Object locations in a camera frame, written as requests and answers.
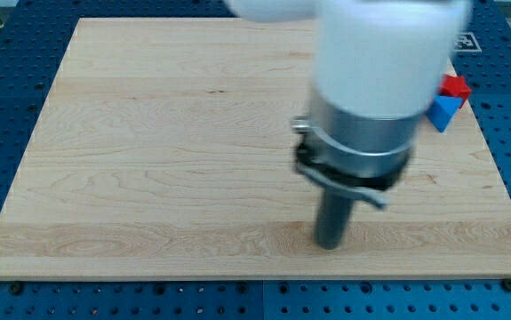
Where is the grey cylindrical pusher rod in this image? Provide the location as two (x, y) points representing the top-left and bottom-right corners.
(315, 191), (354, 250)

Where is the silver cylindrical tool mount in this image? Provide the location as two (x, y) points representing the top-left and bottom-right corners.
(291, 89), (422, 209)

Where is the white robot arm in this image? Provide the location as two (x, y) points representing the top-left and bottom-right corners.
(226, 0), (472, 250)

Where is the light wooden board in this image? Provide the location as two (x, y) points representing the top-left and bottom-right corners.
(0, 18), (511, 281)

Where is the blue triangle block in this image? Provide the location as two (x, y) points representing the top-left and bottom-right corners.
(426, 95), (463, 132)

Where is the red block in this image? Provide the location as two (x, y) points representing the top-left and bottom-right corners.
(438, 75), (472, 108)

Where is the black white fiducial marker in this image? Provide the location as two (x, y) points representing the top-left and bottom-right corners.
(453, 32), (482, 52)

